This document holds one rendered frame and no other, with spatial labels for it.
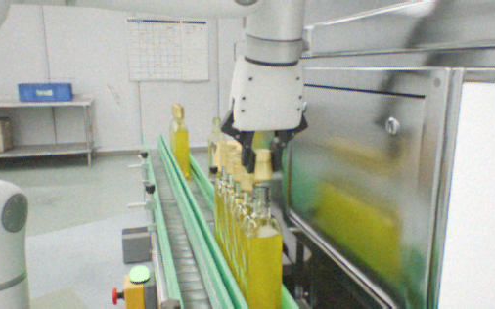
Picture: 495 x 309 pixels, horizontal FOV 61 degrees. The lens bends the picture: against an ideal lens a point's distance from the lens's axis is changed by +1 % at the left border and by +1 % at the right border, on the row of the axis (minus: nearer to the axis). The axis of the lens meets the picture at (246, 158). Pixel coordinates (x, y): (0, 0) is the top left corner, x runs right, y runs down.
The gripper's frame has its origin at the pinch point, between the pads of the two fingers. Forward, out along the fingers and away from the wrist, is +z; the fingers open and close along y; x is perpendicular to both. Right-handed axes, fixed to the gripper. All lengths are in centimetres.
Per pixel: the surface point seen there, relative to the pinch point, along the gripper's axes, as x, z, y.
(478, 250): 29.7, -4.5, -11.9
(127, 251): -47, 54, 22
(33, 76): -570, 157, 140
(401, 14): 8.6, -22.6, -12.6
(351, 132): 3.4, -5.1, -12.5
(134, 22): -587, 83, 2
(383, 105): 9.6, -11.6, -12.4
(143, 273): -24, 41, 18
